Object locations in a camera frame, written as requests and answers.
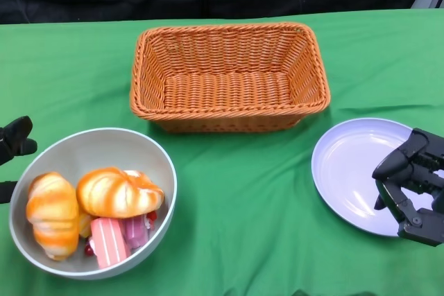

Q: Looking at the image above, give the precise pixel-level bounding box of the yellow cake slice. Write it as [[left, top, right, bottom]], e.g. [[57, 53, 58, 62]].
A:
[[78, 211, 93, 238]]

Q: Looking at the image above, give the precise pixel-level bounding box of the green tablecloth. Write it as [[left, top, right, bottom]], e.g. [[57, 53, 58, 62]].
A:
[[0, 8, 444, 296]]

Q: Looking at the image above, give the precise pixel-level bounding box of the orange striped croissant bread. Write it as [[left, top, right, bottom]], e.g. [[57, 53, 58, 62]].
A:
[[26, 171, 80, 261]]

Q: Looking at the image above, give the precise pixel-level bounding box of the grey round bowl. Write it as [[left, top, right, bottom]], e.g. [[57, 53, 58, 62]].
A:
[[8, 128, 178, 280]]

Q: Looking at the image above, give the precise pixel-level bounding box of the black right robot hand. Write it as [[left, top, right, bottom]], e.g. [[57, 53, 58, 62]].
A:
[[371, 128, 444, 247]]

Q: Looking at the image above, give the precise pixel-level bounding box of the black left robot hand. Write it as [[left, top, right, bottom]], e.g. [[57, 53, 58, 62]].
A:
[[0, 115, 38, 204]]

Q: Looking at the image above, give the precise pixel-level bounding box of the orange ring-shaped bread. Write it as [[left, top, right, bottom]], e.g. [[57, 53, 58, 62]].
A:
[[76, 167, 165, 219]]

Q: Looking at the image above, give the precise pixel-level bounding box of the lavender round plate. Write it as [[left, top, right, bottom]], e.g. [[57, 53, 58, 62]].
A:
[[311, 118, 444, 238]]

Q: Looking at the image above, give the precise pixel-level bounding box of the magenta pink cake slice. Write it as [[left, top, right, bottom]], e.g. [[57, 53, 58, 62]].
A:
[[123, 215, 151, 248]]

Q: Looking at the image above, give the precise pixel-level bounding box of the orange wicker basket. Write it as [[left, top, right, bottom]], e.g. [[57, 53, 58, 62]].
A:
[[129, 22, 330, 134]]

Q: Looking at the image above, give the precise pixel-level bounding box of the salmon pink cake slice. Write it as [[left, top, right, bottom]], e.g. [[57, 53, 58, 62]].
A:
[[89, 218, 131, 270]]

